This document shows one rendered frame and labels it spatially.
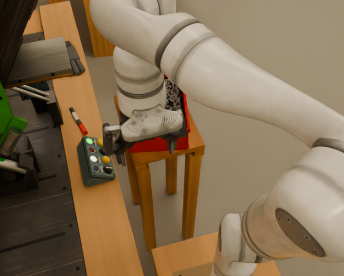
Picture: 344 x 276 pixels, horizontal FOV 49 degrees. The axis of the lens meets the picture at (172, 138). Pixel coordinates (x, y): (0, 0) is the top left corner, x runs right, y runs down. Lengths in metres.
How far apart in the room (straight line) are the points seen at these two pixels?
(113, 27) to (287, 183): 0.26
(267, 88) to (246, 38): 2.81
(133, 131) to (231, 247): 0.31
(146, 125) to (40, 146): 0.78
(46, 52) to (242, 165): 1.43
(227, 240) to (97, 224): 0.47
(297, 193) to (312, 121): 0.08
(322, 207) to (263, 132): 2.17
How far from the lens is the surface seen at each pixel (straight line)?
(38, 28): 1.81
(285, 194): 0.34
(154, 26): 0.42
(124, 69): 0.52
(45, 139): 1.30
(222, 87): 0.38
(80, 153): 1.20
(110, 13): 0.45
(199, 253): 1.10
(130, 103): 0.55
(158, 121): 0.54
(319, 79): 2.95
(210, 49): 0.39
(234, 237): 0.73
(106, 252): 1.06
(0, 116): 1.10
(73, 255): 1.07
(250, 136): 2.45
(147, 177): 1.41
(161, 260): 1.09
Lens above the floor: 1.87
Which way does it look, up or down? 52 degrees down
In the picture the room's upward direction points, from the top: straight up
